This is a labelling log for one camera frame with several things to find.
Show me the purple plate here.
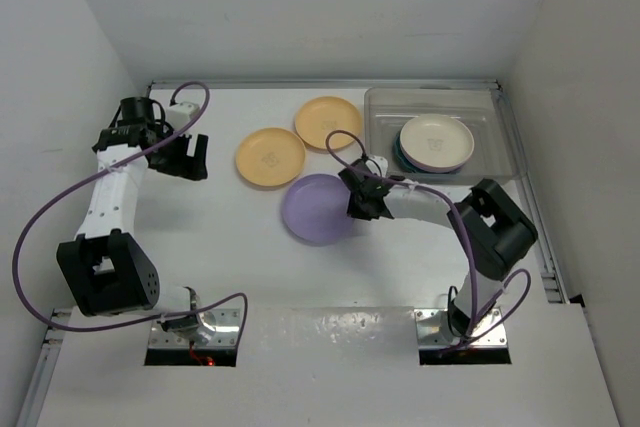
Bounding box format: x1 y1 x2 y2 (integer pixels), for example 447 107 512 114
281 173 354 245
392 133 465 174

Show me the teal ornate plate back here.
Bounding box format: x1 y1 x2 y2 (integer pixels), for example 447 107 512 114
392 133 461 175

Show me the yellow plate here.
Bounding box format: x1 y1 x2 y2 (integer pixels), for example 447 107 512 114
294 96 363 150
235 127 306 188

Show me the cream plate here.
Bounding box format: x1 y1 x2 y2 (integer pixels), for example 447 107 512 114
399 114 475 173

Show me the yellow plate back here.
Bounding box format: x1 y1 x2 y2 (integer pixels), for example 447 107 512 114
294 96 363 150

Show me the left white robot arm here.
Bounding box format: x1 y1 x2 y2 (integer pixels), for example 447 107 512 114
56 97 215 345

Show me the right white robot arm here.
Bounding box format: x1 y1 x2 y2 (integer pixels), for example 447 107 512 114
339 157 538 339

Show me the clear plastic bin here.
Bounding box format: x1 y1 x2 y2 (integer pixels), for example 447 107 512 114
364 88 527 185

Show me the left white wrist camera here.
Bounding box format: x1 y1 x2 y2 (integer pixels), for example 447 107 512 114
165 102 200 131

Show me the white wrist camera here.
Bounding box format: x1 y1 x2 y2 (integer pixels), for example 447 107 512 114
365 156 388 177
165 102 200 131

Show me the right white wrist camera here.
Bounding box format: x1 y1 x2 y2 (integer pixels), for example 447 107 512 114
365 156 388 177

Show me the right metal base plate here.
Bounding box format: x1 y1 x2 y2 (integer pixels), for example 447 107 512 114
414 308 508 350

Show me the metal base plate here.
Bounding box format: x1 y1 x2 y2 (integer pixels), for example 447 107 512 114
148 308 241 350
414 308 508 350

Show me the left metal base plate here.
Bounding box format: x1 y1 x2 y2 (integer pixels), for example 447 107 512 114
148 308 241 350

